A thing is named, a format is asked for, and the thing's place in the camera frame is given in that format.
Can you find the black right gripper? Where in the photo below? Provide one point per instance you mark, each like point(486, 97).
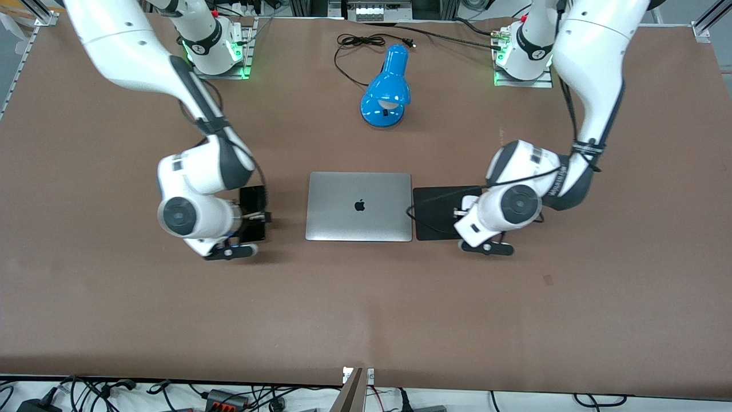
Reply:
point(252, 214)

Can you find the black smartphone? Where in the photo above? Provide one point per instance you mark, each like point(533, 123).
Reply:
point(252, 197)

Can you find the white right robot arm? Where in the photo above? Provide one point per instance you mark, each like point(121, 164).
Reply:
point(143, 57)

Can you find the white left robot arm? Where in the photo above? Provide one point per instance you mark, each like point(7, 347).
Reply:
point(589, 68)

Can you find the black mouse pad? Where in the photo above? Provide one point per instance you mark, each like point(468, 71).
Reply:
point(434, 212)

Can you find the silver closed laptop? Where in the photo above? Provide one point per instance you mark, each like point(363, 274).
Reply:
point(358, 207)

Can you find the blue desk lamp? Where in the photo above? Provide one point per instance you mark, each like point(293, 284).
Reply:
point(386, 86)

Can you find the grey box orange connectors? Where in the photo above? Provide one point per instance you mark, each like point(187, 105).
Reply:
point(226, 399)

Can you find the white power strip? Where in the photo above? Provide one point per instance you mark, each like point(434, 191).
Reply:
point(374, 11)

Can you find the black power adapter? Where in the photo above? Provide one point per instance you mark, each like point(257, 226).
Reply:
point(40, 406)

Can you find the aluminium right arm base plate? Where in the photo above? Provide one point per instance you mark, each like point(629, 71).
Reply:
point(247, 51)

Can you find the grey angled bracket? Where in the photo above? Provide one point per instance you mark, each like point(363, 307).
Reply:
point(353, 395)

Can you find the aluminium left arm base plate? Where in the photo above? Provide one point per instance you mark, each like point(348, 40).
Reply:
point(523, 83)

